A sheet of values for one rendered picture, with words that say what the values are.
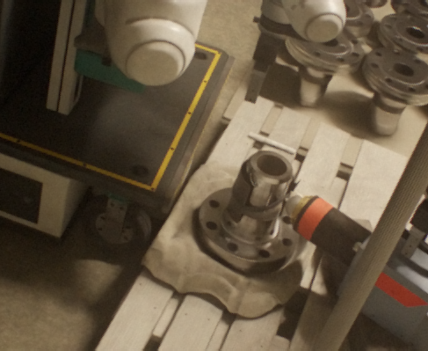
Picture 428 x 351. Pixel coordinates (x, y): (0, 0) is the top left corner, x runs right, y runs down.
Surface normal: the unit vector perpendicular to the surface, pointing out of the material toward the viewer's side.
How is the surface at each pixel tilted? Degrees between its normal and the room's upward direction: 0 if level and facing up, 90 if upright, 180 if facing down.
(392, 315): 90
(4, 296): 0
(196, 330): 0
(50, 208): 90
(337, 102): 0
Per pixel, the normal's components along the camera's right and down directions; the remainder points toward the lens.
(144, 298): 0.24, -0.72
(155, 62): 0.13, 0.76
